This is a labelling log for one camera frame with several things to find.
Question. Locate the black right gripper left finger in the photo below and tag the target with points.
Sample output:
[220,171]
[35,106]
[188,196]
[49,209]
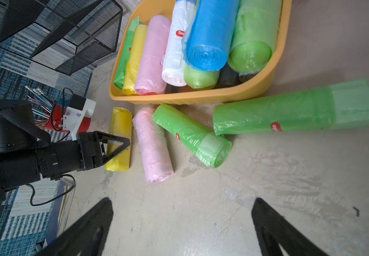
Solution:
[87,236]

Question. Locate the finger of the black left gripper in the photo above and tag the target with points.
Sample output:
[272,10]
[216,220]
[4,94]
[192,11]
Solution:
[105,140]

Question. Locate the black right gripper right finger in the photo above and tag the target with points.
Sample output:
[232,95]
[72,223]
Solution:
[274,233]

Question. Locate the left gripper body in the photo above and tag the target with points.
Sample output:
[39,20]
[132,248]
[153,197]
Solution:
[25,166]

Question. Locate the pink roll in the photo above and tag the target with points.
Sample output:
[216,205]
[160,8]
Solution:
[153,146]
[149,80]

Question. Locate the short green roll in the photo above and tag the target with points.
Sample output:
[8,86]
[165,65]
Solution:
[210,148]

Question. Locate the white roll with blue band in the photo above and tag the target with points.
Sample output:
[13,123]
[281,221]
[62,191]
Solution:
[173,62]

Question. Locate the light green roll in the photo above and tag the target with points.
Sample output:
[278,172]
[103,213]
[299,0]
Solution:
[200,80]

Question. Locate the green roll with red label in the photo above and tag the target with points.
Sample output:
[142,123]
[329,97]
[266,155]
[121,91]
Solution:
[340,106]

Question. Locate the grey trash bag roll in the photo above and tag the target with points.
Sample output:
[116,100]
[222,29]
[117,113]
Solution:
[227,78]

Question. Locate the blue trash bag roll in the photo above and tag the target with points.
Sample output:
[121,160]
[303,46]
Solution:
[208,39]

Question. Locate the fat green roll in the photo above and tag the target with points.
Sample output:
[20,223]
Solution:
[255,35]

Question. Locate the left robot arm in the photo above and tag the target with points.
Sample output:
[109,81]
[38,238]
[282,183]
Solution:
[18,130]

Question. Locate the red pen cup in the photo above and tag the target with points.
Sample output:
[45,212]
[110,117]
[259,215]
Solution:
[55,121]

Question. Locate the black mesh shelf rack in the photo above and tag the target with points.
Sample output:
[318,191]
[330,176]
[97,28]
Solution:
[91,26]

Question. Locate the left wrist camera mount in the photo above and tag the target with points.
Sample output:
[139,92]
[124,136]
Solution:
[77,109]

